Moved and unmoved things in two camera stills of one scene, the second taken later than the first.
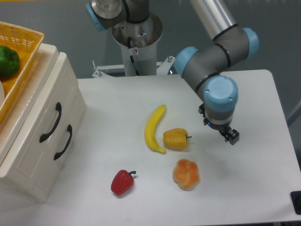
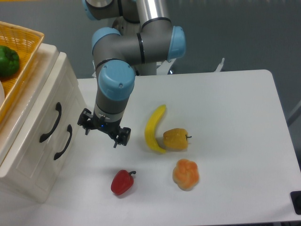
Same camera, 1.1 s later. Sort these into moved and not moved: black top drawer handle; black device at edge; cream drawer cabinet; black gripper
Moved: black gripper
Not moved: black device at edge; black top drawer handle; cream drawer cabinet
